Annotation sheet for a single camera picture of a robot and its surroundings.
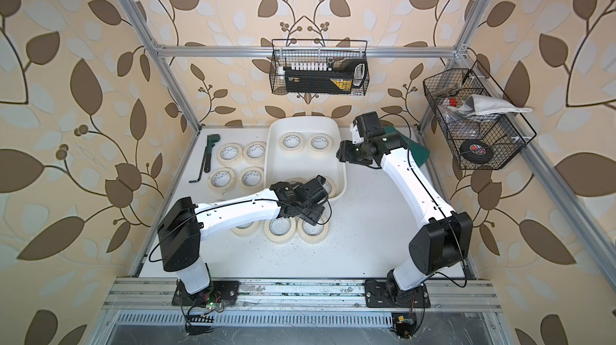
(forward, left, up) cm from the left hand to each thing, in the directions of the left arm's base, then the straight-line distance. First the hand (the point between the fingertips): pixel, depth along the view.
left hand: (315, 211), depth 81 cm
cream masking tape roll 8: (+41, -2, -10) cm, 42 cm away
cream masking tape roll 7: (+40, +12, -10) cm, 43 cm away
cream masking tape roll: (+34, +41, -11) cm, 54 cm away
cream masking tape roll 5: (-6, +12, -10) cm, 17 cm away
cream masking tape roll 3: (+19, +41, -11) cm, 46 cm away
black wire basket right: (+17, -51, +24) cm, 59 cm away
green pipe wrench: (+42, +51, -10) cm, 67 cm away
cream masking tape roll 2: (+34, +29, -10) cm, 46 cm away
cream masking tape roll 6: (-6, +1, -9) cm, 11 cm away
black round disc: (+10, -49, +21) cm, 54 cm away
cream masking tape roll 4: (+20, +28, -11) cm, 36 cm away
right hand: (+15, -10, +12) cm, 22 cm away
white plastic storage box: (+36, +6, -9) cm, 38 cm away
